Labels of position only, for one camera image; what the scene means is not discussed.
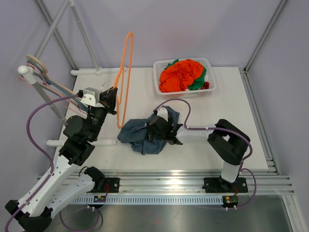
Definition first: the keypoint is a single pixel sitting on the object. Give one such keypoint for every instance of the beige hanger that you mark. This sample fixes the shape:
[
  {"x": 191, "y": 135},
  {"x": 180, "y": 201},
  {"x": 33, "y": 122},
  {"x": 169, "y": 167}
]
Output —
[{"x": 43, "y": 70}]

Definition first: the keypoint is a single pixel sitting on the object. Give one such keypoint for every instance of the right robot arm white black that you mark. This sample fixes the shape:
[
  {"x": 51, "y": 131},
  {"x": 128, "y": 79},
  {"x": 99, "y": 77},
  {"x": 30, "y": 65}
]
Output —
[{"x": 231, "y": 144}]

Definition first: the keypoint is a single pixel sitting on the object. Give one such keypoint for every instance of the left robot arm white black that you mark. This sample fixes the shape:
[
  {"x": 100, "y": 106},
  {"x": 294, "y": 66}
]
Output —
[{"x": 36, "y": 209}]

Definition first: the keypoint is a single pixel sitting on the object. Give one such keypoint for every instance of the aluminium mounting rail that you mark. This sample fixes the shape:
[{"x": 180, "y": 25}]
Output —
[{"x": 190, "y": 182}]

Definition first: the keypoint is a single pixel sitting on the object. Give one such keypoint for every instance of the blue grey t shirt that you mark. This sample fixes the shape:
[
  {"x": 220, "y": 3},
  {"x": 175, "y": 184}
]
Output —
[{"x": 135, "y": 133}]

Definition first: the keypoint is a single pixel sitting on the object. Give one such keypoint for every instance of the orange t shirt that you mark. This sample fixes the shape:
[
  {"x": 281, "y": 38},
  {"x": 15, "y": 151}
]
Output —
[{"x": 183, "y": 75}]

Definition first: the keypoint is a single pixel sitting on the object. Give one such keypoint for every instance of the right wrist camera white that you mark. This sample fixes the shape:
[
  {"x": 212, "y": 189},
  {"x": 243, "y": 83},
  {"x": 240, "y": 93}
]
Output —
[{"x": 162, "y": 112}]

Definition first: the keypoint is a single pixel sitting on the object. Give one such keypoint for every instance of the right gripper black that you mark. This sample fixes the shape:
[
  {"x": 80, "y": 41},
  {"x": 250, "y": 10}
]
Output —
[{"x": 150, "y": 130}]

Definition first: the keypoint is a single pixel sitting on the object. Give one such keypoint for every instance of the orange hanger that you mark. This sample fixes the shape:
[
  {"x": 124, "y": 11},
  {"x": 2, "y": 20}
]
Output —
[{"x": 122, "y": 80}]

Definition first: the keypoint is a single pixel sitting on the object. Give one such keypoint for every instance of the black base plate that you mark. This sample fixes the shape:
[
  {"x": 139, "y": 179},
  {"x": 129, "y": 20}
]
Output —
[
  {"x": 218, "y": 185},
  {"x": 111, "y": 185}
]

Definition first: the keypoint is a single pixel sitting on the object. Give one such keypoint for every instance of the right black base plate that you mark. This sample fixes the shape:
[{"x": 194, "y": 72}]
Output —
[{"x": 218, "y": 185}]

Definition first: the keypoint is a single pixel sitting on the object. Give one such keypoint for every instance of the green t shirt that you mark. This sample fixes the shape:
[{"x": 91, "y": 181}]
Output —
[{"x": 200, "y": 79}]

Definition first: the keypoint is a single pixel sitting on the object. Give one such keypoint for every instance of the white metal clothes rack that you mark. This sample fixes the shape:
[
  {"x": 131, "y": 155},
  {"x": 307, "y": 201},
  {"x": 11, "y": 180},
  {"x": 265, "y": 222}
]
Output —
[{"x": 105, "y": 27}]

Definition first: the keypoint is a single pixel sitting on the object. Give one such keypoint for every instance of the white slotted cable duct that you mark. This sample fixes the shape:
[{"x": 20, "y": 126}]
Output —
[{"x": 150, "y": 200}]

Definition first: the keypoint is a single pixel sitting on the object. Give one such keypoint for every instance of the white t shirt red print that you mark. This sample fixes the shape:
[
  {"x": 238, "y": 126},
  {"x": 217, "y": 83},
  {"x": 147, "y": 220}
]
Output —
[{"x": 206, "y": 85}]

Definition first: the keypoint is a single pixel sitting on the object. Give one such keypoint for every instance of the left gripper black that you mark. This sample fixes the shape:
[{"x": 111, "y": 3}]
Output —
[{"x": 108, "y": 99}]

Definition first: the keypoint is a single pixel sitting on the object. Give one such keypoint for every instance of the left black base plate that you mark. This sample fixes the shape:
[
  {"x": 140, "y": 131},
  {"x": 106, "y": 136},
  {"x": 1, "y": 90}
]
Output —
[{"x": 111, "y": 185}]

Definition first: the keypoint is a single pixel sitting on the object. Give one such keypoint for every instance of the blue hanger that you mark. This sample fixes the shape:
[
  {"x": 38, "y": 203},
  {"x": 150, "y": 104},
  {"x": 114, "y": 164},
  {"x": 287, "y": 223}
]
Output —
[{"x": 74, "y": 101}]

